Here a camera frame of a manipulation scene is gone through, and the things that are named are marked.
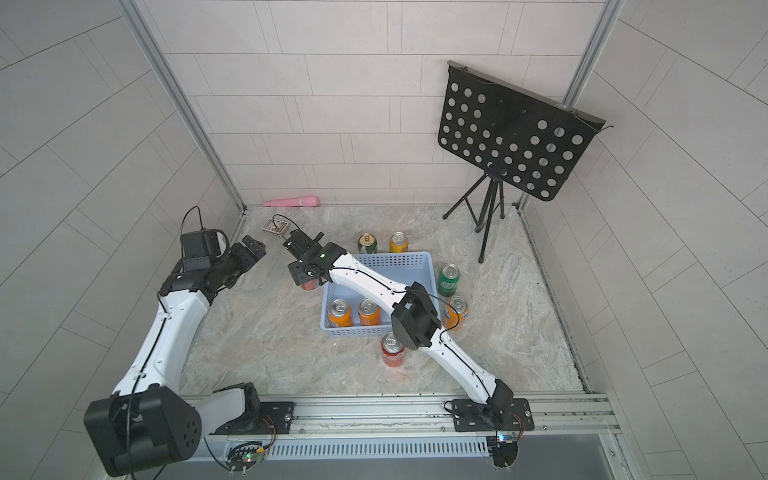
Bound pink handheld microphone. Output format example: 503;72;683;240
263;195;320;208

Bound orange yellow soda can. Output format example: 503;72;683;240
389;231;409;253

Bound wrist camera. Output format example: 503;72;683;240
180;229;230;272
283;228;324;260

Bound orange Fanta can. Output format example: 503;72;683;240
442;295;469;330

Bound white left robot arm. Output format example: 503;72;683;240
84;229;293;477

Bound red cola can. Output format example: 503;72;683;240
381;332;405;368
301;279;319;291

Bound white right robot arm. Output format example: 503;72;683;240
283;229;535;434

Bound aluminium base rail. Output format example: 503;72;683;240
191;393;621;466

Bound green Sprite can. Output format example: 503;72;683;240
437;263;461;297

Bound circuit board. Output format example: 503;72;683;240
225;441;268;476
486;433;520;468

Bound right circuit board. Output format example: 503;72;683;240
486;433;520;468

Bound white green beer can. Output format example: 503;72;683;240
357;232;378;254

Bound red cola can back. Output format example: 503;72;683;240
301;279;319;291

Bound red cola can front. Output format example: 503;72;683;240
381;332;405;368

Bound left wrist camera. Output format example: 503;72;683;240
180;229;230;272

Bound left circuit board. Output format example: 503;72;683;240
225;441;268;476

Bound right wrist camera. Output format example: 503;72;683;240
283;228;324;260

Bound black perforated music stand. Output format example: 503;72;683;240
437;61;609;263

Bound light blue plastic basket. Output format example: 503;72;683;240
320;252;439;337

